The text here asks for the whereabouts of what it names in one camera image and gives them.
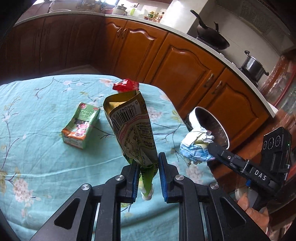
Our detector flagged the white blue wrapper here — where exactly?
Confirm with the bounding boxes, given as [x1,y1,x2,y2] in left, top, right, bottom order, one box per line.
[179,126,214,165]

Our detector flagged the green yellow snack pouch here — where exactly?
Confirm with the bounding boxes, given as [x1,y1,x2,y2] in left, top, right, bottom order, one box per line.
[103,90,158,200]

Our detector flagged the white black trash bin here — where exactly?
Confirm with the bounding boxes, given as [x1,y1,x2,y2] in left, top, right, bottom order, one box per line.
[188,106,230,149]

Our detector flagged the brown lower kitchen cabinets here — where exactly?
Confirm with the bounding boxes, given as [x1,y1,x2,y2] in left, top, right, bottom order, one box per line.
[1,12,275,149]

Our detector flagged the person's right hand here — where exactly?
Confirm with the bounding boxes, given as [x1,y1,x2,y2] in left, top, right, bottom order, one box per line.
[237,193,269,233]

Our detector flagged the gas stove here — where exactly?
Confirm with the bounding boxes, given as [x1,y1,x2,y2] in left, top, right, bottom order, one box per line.
[196,37,259,88]

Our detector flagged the floral teal tablecloth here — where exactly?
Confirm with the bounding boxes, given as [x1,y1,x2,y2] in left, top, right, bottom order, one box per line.
[1,74,216,240]

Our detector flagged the steel cooking pot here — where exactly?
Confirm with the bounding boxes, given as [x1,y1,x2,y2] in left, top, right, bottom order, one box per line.
[240,50,269,82]

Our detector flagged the green juice carton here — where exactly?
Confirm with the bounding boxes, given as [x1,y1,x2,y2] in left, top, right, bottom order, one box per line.
[61,102,100,149]

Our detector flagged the black wok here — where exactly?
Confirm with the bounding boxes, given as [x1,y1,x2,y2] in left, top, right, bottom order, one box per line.
[190,9,230,50]

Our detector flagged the range hood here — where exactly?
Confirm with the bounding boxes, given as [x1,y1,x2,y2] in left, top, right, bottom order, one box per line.
[216,0,295,54]

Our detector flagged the red snack wrapper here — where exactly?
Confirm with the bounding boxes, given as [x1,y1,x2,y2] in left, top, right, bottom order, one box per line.
[112,79,139,93]

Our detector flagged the condiment bottles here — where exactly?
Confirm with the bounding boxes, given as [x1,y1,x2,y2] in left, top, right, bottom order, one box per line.
[144,11,164,23]

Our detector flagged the white rice cooker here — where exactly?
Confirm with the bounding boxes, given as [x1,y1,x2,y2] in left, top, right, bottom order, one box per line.
[112,4,127,16]

